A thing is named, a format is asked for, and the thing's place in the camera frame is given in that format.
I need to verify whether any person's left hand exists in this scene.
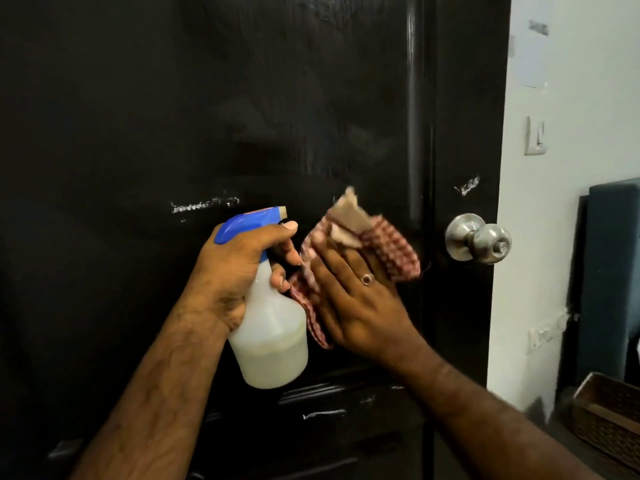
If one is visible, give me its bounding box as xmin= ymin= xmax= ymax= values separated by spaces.
xmin=185 ymin=221 xmax=304 ymax=334

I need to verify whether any person's right hand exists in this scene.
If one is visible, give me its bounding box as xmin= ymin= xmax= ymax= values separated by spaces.
xmin=309 ymin=243 xmax=432 ymax=369

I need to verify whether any red checked cleaning cloth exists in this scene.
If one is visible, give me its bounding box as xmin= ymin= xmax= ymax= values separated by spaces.
xmin=287 ymin=186 xmax=422 ymax=351

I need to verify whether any white spray bottle blue nozzle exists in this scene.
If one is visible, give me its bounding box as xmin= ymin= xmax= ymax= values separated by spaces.
xmin=214 ymin=206 xmax=310 ymax=391

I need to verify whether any person's right forearm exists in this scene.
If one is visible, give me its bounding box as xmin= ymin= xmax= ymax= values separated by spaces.
xmin=390 ymin=340 xmax=603 ymax=480

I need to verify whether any person's left forearm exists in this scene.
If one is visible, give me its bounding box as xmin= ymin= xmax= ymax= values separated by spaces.
xmin=69 ymin=295 xmax=234 ymax=480

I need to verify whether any silver round door knob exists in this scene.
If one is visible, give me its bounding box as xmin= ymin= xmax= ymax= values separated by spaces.
xmin=444 ymin=213 xmax=513 ymax=266

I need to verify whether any black wooden door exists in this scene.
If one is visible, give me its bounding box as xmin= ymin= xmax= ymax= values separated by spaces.
xmin=0 ymin=0 xmax=512 ymax=480

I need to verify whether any dark teal upholstered headboard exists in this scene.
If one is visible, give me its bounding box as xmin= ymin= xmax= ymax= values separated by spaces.
xmin=556 ymin=177 xmax=640 ymax=396

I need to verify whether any brown woven wicker basket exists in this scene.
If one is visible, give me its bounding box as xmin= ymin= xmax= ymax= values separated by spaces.
xmin=569 ymin=372 xmax=640 ymax=471

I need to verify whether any white wall socket panel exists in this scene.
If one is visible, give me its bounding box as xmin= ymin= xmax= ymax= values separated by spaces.
xmin=527 ymin=314 xmax=571 ymax=353

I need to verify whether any white wall light switch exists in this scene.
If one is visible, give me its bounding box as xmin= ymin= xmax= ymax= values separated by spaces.
xmin=523 ymin=115 xmax=548 ymax=157

